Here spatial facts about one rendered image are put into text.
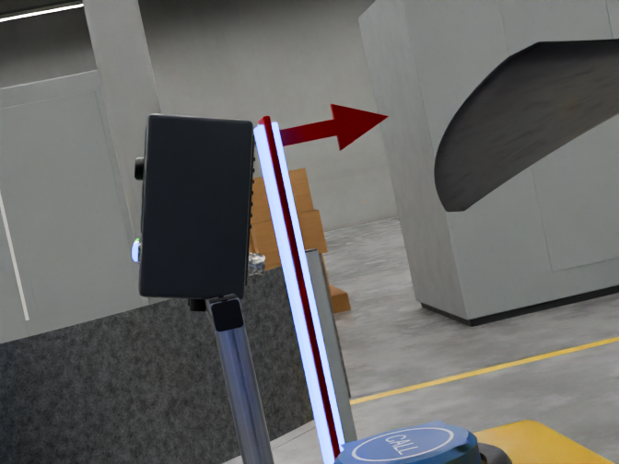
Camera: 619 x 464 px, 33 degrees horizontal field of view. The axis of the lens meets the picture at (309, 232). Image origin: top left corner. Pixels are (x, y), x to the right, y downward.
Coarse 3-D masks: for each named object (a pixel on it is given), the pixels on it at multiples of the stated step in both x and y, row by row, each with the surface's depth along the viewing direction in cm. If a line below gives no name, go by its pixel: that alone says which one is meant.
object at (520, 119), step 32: (512, 64) 46; (544, 64) 47; (576, 64) 48; (608, 64) 49; (480, 96) 49; (512, 96) 51; (544, 96) 52; (576, 96) 54; (608, 96) 57; (448, 128) 53; (480, 128) 54; (512, 128) 57; (544, 128) 59; (576, 128) 63; (448, 160) 58; (480, 160) 60; (512, 160) 63; (448, 192) 63; (480, 192) 66
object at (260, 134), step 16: (256, 128) 53; (272, 176) 52; (272, 192) 52; (272, 208) 53; (288, 256) 52; (288, 272) 52; (288, 288) 54; (304, 320) 53; (304, 336) 53; (304, 352) 53; (304, 368) 55; (320, 400) 53; (320, 416) 53; (320, 432) 54
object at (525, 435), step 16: (480, 432) 32; (496, 432) 32; (512, 432) 31; (528, 432) 31; (544, 432) 31; (480, 448) 30; (496, 448) 29; (512, 448) 30; (528, 448) 29; (544, 448) 29; (560, 448) 29; (576, 448) 29
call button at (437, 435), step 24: (384, 432) 31; (408, 432) 30; (432, 432) 29; (456, 432) 29; (360, 456) 28; (384, 456) 28; (408, 456) 28; (432, 456) 27; (456, 456) 27; (480, 456) 28
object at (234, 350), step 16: (224, 336) 105; (240, 336) 105; (224, 352) 105; (240, 352) 105; (224, 368) 105; (240, 368) 106; (240, 384) 106; (256, 384) 105; (240, 400) 105; (256, 400) 105; (240, 416) 105; (256, 416) 105; (240, 432) 105; (256, 432) 105; (240, 448) 105; (256, 448) 106
